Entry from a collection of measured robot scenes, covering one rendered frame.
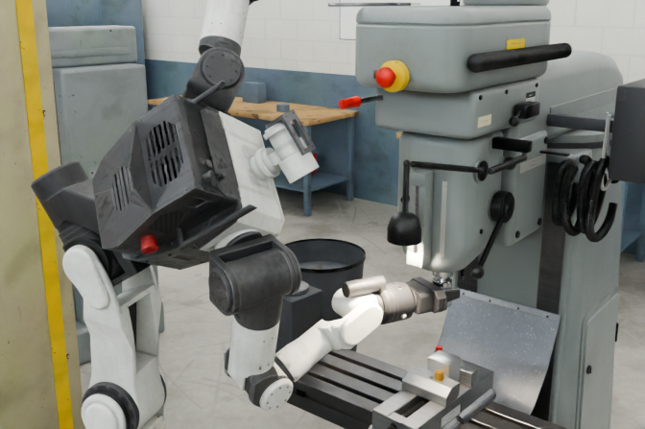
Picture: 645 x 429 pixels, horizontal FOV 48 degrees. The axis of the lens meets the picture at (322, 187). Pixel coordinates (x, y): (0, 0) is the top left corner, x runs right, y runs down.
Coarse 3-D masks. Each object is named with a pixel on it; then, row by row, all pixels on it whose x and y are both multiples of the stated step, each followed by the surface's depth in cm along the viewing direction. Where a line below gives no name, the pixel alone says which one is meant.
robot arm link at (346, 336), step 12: (360, 312) 154; (372, 312) 155; (324, 324) 155; (336, 324) 153; (348, 324) 152; (360, 324) 154; (372, 324) 156; (324, 336) 154; (336, 336) 153; (348, 336) 153; (360, 336) 155; (336, 348) 155; (348, 348) 155
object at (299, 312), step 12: (300, 288) 200; (312, 288) 203; (288, 300) 195; (300, 300) 196; (312, 300) 200; (288, 312) 196; (300, 312) 197; (312, 312) 201; (288, 324) 197; (300, 324) 198; (312, 324) 202; (288, 336) 198; (276, 348) 202
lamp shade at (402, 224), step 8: (392, 216) 151; (400, 216) 149; (408, 216) 148; (416, 216) 150; (392, 224) 149; (400, 224) 148; (408, 224) 148; (416, 224) 148; (392, 232) 149; (400, 232) 148; (408, 232) 147; (416, 232) 148; (392, 240) 149; (400, 240) 148; (408, 240) 148; (416, 240) 148
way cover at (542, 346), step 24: (456, 288) 211; (456, 312) 209; (480, 312) 205; (504, 312) 201; (528, 312) 197; (456, 336) 207; (480, 336) 203; (504, 336) 199; (528, 336) 196; (552, 336) 192; (480, 360) 200; (504, 360) 197; (528, 360) 194; (504, 384) 194; (528, 384) 191; (528, 408) 187
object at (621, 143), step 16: (640, 80) 166; (624, 96) 155; (640, 96) 153; (624, 112) 156; (640, 112) 154; (624, 128) 157; (640, 128) 155; (624, 144) 157; (640, 144) 155; (624, 160) 158; (640, 160) 156; (624, 176) 159; (640, 176) 157
